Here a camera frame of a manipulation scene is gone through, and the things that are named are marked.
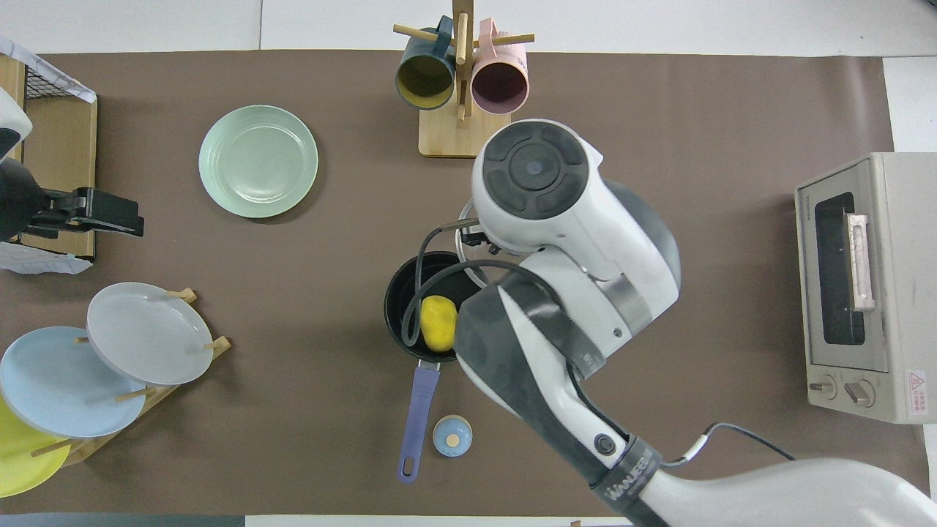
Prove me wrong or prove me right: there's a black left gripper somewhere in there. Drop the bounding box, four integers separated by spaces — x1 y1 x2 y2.
29 187 145 239

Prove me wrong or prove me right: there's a glass lid blue knob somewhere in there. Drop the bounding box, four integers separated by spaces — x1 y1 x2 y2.
455 201 490 290

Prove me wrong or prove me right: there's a grey plate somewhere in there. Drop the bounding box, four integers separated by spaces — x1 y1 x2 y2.
86 282 215 386

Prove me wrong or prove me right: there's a mint green plate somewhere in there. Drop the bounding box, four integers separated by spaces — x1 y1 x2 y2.
198 105 320 219

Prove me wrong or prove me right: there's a light blue plate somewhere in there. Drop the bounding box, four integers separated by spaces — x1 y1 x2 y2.
0 326 147 439

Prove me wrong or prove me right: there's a wooden plate rack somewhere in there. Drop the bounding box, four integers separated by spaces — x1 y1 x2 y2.
29 288 232 468

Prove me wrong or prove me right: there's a yellow plate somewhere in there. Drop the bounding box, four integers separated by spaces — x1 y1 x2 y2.
0 395 72 498

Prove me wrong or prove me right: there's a wooden cutting board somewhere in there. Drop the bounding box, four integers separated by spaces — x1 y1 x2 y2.
0 55 98 263

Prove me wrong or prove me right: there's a white patterned cloth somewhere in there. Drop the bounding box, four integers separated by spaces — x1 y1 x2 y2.
0 37 97 103
0 240 94 276

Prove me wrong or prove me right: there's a brown table mat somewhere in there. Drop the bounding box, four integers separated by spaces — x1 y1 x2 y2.
0 50 934 517

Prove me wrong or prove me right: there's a dark teal mug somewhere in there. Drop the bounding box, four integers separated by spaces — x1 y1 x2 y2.
395 16 458 111

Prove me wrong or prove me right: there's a wooden mug tree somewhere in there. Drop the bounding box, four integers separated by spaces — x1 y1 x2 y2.
393 0 535 159

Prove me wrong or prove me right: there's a dark blue saucepan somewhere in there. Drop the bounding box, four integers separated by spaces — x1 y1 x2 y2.
382 250 488 484

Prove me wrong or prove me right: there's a pink ribbed mug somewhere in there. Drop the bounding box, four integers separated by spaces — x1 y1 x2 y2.
471 18 530 116

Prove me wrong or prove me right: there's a beige toaster oven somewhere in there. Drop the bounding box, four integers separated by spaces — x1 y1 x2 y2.
795 152 937 425

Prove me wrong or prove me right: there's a black wire basket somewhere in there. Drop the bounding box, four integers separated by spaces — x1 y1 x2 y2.
22 60 96 103

